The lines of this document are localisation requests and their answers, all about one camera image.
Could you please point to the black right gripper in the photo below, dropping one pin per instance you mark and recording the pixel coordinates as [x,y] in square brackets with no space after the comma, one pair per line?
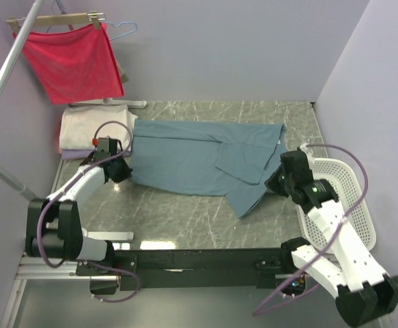
[272,182]

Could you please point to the grey metal clothes rack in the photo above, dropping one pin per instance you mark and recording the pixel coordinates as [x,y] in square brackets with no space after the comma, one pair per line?
[29,149]

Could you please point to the folded purple t shirt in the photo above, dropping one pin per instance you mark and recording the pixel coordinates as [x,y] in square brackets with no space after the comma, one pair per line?
[68,155]

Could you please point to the aluminium rail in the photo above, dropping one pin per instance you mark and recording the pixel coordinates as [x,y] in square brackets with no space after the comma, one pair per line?
[48,270]

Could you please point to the tan cloth behind towel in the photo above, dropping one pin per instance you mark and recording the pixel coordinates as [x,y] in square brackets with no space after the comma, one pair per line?
[123,76]

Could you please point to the wooden clip hanger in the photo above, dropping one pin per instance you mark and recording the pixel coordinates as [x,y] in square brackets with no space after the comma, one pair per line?
[94,18]

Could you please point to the folded white t shirt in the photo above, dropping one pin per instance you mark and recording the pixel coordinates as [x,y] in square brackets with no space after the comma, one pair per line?
[79,124]

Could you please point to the white perforated plastic basket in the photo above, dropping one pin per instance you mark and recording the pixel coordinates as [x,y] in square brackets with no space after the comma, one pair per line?
[345,183]

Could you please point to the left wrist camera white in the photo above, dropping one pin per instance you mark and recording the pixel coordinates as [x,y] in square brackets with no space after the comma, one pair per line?
[100,141]

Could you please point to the blue t shirt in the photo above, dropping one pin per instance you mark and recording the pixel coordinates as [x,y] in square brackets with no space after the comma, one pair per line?
[231,160]

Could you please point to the red towel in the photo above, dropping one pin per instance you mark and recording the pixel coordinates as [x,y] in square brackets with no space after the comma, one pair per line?
[74,66]

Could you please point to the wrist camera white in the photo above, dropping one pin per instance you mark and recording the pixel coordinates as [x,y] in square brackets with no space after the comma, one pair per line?
[309,154]
[100,141]

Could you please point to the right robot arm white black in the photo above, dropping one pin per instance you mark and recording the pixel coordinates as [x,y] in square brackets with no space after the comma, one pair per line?
[362,289]

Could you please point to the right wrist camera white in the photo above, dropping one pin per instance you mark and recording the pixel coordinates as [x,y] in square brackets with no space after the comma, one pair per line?
[309,154]

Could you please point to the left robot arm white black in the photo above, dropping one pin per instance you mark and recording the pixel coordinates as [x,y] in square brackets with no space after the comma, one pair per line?
[54,231]

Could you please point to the black base beam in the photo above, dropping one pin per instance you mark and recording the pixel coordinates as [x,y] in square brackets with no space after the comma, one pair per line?
[158,279]

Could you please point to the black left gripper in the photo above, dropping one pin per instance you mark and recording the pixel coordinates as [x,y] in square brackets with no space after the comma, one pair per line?
[124,174]

